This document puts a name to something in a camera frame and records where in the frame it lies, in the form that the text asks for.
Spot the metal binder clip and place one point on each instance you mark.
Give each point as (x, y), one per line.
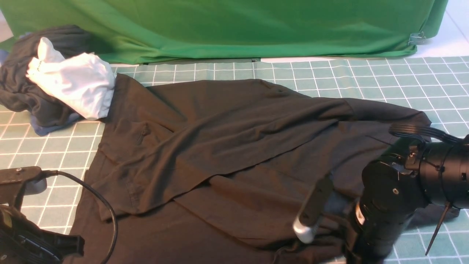
(418, 38)

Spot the green backdrop cloth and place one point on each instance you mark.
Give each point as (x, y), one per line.
(133, 32)

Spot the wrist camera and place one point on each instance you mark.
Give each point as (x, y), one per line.
(15, 183)
(306, 223)

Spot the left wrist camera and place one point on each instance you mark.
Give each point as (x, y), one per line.
(15, 183)

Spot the dark gray crumpled garment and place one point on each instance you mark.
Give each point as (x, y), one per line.
(69, 40)

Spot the black cable tie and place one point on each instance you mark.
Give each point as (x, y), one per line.
(447, 206)

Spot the gray long-sleeved shirt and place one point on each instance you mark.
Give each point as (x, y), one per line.
(214, 172)

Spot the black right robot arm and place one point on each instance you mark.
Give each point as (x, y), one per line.
(442, 170)

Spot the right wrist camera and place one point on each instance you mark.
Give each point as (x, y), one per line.
(306, 223)

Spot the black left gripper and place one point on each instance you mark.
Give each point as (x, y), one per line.
(23, 242)

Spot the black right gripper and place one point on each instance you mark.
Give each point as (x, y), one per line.
(390, 197)

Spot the white crumpled shirt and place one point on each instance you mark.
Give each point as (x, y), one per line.
(84, 82)

